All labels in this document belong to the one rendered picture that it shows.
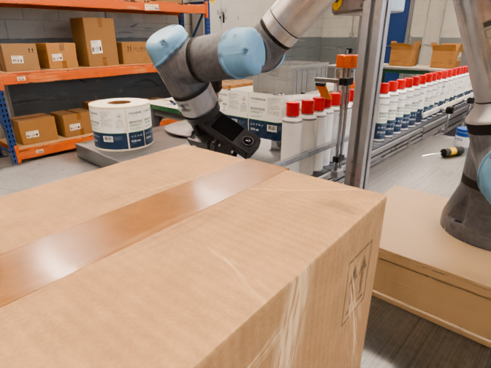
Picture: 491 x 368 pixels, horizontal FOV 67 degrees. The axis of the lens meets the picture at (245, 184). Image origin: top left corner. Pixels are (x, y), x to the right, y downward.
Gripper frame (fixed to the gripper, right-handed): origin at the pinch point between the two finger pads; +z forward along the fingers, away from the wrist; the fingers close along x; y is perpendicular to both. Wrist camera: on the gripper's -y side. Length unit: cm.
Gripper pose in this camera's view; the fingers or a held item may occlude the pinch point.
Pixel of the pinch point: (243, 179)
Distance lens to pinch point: 83.5
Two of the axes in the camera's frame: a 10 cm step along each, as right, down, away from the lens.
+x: -5.9, 7.0, -4.0
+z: 3.4, 6.7, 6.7
